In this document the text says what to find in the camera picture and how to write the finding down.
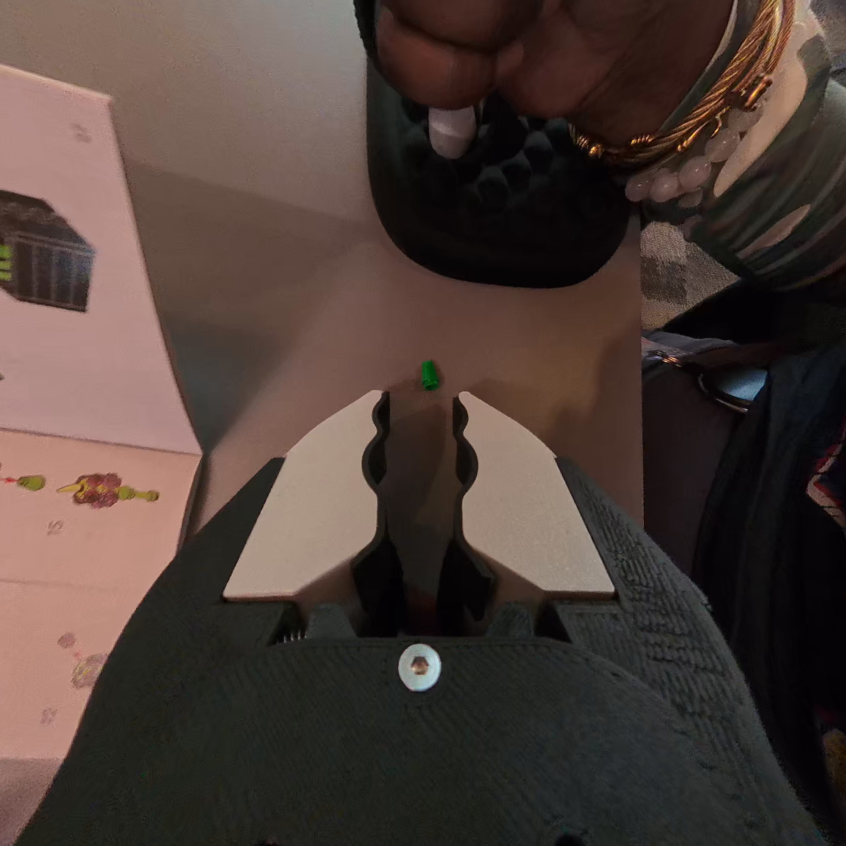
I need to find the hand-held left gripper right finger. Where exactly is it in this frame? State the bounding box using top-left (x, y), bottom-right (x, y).
top-left (443, 392), bottom-right (618, 622)

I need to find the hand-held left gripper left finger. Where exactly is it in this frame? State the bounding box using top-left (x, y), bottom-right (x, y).
top-left (223, 392), bottom-right (400, 622)

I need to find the white instruction booklet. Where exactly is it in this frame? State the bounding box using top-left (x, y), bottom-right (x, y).
top-left (0, 64), bottom-right (203, 761)

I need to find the person's right forearm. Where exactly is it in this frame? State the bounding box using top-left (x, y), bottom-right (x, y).
top-left (648, 0), bottom-right (846, 292)

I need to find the grey desk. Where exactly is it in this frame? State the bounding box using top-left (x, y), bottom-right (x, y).
top-left (0, 0), bottom-right (649, 846)

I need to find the person's right hand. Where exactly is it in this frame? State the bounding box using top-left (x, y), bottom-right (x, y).
top-left (375, 0), bottom-right (741, 136)

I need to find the black mesh cushion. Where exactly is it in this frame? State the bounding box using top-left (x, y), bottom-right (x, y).
top-left (364, 53), bottom-right (635, 289)

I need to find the person's dark clothing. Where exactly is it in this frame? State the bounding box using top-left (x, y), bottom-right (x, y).
top-left (642, 285), bottom-right (846, 820)

